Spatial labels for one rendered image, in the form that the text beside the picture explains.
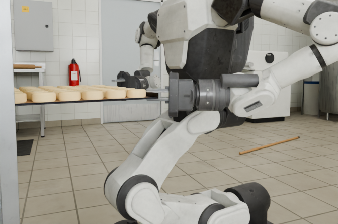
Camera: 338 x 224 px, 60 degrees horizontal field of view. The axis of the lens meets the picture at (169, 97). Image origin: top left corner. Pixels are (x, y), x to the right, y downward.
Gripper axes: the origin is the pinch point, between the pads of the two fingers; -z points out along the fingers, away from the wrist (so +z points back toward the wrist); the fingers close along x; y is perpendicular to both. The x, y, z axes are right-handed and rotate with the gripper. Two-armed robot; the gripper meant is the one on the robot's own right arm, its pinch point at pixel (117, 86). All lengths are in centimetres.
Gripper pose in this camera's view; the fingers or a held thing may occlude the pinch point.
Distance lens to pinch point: 122.6
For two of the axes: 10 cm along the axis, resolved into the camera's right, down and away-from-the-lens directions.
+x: 0.0, -10.0, -0.8
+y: 8.9, 0.4, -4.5
